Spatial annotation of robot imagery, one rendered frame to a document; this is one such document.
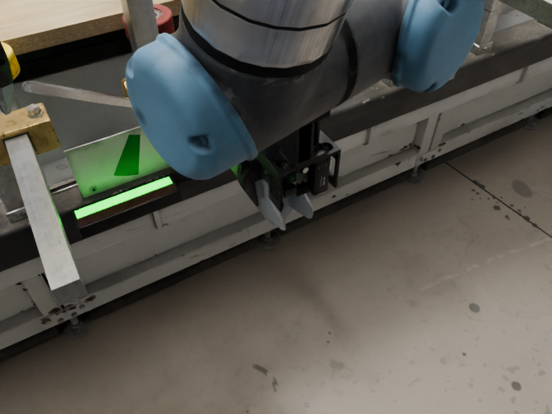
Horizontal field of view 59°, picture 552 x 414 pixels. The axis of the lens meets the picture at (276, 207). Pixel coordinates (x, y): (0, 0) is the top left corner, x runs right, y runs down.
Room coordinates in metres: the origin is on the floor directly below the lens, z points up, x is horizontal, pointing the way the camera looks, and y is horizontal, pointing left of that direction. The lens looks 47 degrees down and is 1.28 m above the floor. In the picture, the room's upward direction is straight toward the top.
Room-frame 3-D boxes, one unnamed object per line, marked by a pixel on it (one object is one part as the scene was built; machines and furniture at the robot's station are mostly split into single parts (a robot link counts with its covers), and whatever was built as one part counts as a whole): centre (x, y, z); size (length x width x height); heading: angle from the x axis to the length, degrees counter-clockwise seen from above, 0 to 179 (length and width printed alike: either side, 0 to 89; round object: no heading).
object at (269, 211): (0.38, 0.00, 0.86); 0.06 x 0.03 x 0.09; 30
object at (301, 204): (0.40, -0.02, 0.86); 0.06 x 0.03 x 0.09; 30
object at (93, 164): (0.62, 0.20, 0.75); 0.26 x 0.01 x 0.10; 120
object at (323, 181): (0.39, -0.01, 0.96); 0.09 x 0.08 x 0.12; 30
